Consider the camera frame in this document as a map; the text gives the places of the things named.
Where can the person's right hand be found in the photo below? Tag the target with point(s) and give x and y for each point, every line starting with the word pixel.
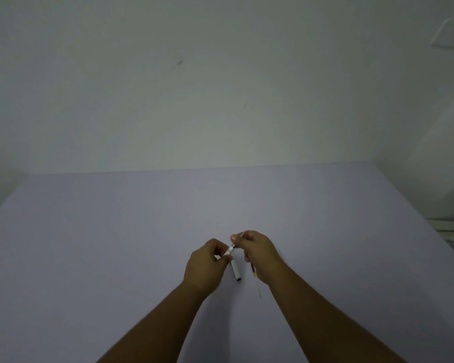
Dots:
pixel 263 257

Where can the person's left hand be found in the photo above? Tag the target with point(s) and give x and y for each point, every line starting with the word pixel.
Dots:
pixel 203 269

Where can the person's right thumb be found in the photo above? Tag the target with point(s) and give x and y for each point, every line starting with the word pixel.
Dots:
pixel 246 255

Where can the person's left thumb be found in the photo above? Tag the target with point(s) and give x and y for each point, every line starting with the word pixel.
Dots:
pixel 224 260

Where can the white pen cap black end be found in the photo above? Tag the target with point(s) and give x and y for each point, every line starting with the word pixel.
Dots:
pixel 236 271

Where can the white pen barrel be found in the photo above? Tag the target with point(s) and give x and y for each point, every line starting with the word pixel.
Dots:
pixel 230 250

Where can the person's right forearm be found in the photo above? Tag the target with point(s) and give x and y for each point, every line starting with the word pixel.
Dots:
pixel 317 317

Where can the person's left forearm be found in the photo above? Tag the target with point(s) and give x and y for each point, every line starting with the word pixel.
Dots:
pixel 157 328

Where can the thin clear pen refill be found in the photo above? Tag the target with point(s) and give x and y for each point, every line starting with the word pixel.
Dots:
pixel 255 280

